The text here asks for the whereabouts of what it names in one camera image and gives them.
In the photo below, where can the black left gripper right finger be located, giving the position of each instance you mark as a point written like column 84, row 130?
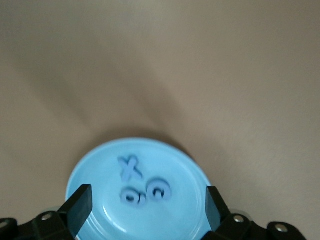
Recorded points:
column 215, row 210

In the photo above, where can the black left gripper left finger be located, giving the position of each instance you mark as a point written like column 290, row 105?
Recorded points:
column 80, row 207

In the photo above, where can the blue foam letter a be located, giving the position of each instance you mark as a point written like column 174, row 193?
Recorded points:
column 135, row 192

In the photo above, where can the blue foam letter x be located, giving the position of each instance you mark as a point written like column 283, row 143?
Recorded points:
column 130, row 170

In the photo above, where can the blue foam letter G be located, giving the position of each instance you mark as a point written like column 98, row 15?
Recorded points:
column 151, row 187

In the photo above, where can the blue plate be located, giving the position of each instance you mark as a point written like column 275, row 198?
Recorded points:
column 100, row 170

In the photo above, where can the brown table mat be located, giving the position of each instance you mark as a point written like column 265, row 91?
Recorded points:
column 225, row 75

